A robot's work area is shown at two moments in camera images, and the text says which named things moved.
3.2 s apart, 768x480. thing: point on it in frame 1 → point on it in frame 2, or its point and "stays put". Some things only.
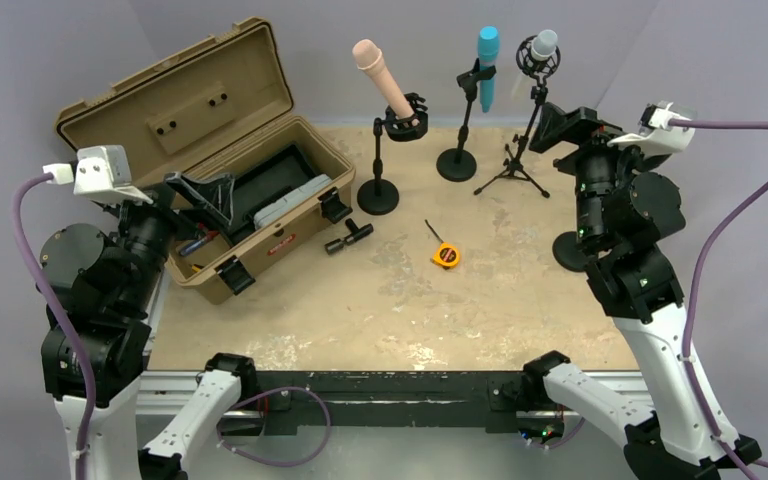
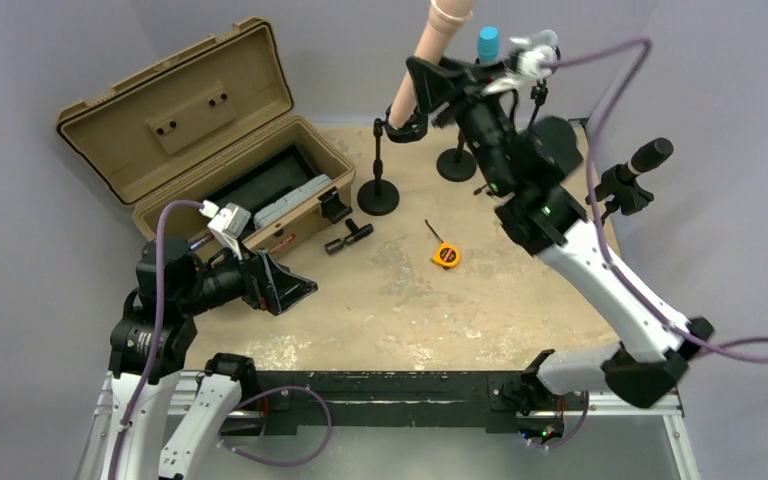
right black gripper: (583, 123) → (435, 83)
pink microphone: (369, 59) → (446, 16)
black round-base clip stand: (459, 164) stays put
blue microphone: (488, 51) stays put
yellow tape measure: (447, 254) stays put
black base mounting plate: (388, 399) stays put
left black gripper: (213, 195) → (269, 283)
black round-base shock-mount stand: (379, 196) stays put
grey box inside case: (314, 186) stays put
